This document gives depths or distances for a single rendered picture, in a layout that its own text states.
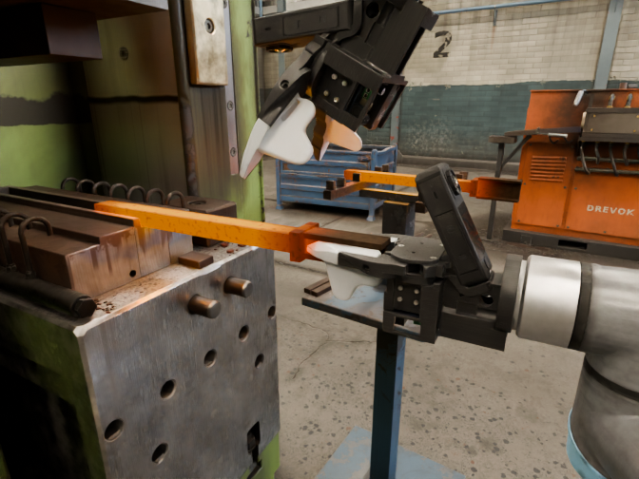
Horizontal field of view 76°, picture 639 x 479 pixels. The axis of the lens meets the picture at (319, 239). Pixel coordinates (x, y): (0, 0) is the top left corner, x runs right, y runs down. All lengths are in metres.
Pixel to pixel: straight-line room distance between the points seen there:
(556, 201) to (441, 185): 3.56
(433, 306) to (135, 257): 0.41
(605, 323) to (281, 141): 0.30
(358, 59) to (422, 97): 7.94
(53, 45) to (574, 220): 3.72
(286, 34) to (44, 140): 0.76
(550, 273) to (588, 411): 0.13
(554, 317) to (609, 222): 3.58
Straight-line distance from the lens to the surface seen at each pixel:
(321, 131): 0.49
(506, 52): 8.04
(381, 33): 0.39
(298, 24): 0.43
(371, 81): 0.38
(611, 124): 3.70
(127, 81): 0.99
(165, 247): 0.66
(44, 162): 1.10
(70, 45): 0.69
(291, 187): 4.63
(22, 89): 1.08
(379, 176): 0.99
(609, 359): 0.41
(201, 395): 0.72
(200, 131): 0.89
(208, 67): 0.89
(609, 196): 3.91
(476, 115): 8.06
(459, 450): 1.69
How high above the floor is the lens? 1.15
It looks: 18 degrees down
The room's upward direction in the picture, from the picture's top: straight up
